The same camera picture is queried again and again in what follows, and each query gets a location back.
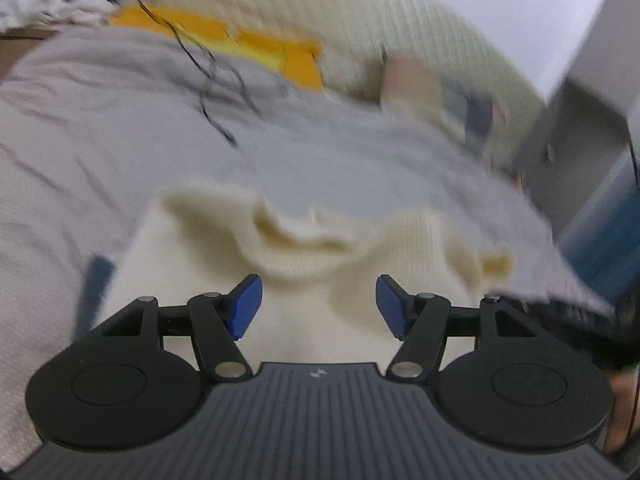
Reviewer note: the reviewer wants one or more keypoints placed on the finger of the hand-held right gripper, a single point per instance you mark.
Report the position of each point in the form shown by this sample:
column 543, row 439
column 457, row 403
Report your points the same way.
column 565, row 317

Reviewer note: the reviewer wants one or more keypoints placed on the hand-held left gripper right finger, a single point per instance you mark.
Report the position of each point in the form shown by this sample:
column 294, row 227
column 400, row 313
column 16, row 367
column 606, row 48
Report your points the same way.
column 392, row 307

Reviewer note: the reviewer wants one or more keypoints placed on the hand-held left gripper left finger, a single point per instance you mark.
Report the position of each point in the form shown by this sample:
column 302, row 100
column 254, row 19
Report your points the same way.
column 246, row 306

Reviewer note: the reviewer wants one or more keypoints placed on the white navy striped sweater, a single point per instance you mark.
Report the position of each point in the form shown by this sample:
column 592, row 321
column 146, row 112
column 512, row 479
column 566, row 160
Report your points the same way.
column 320, row 270

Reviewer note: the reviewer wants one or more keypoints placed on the white clothes pile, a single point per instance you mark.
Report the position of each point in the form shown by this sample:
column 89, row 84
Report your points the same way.
column 47, row 7

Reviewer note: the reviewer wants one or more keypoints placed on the blue cloth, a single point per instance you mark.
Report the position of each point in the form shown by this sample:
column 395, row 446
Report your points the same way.
column 605, row 230

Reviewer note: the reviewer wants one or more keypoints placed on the plaid pillow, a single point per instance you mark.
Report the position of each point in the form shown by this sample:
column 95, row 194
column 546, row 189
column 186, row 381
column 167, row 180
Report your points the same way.
column 440, row 97

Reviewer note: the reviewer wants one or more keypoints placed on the grey bed sheet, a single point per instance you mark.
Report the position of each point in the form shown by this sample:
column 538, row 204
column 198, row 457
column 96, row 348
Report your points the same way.
column 125, row 125

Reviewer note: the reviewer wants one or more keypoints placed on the grey shelf unit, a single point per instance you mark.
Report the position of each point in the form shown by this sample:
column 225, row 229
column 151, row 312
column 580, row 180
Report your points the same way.
column 585, row 90

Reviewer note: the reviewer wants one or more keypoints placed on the yellow pillow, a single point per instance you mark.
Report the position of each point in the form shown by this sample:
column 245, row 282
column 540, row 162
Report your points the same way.
column 225, row 40

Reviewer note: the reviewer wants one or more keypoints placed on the cream quilted headboard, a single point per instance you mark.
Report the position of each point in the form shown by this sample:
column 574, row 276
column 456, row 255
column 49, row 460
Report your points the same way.
column 380, row 30

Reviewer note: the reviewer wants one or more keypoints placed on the cardboard box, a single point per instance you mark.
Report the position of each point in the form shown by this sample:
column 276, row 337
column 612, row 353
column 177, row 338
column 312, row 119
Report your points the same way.
column 20, row 42

